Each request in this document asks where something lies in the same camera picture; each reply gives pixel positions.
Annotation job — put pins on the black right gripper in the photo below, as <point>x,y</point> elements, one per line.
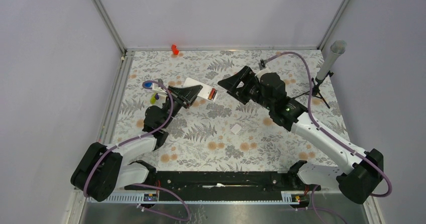
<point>247,76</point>

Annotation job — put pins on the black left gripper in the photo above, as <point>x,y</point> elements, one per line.
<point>186,95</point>

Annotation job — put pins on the white battery cover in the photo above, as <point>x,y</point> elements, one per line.
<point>236,129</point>

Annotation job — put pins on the orange AAA battery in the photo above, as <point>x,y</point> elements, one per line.
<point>212,94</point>

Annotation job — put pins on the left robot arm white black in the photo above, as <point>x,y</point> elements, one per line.
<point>104,168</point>

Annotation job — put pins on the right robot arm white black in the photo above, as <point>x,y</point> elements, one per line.
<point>362,170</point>

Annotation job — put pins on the white and green toy block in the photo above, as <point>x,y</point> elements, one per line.
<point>154,98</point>

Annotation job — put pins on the black microphone tripod stand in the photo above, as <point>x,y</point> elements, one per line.
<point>316,92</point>

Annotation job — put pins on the grey microphone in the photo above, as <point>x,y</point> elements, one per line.
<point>337,49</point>

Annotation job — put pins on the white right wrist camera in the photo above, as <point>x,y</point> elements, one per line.
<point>263,69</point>

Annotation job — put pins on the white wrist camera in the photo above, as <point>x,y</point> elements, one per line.
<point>263,69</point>
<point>158,89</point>

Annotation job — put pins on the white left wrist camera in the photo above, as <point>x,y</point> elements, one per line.
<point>158,89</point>

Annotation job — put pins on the red plastic bracket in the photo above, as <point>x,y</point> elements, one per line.
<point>175,50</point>

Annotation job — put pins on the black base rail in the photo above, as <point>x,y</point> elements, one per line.
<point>259,186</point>

